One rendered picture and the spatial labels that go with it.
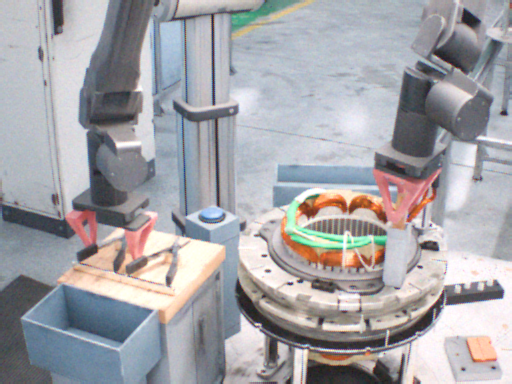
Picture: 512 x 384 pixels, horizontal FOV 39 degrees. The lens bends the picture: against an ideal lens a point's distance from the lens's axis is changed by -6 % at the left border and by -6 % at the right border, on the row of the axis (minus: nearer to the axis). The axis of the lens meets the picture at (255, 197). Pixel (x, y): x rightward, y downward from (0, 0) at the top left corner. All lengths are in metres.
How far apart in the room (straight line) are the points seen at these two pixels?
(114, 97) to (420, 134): 0.41
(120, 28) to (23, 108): 2.42
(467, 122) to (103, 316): 0.59
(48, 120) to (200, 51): 1.90
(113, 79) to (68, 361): 0.39
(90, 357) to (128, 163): 0.27
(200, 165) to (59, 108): 1.82
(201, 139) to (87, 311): 0.50
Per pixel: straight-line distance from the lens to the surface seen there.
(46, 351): 1.08
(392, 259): 1.04
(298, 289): 1.04
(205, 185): 1.52
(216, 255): 1.18
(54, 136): 3.31
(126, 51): 0.98
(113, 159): 0.99
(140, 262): 1.12
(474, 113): 0.88
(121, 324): 1.11
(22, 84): 3.32
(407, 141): 0.95
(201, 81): 1.46
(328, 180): 1.51
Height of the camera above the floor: 1.66
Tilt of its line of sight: 26 degrees down
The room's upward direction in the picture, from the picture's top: straight up
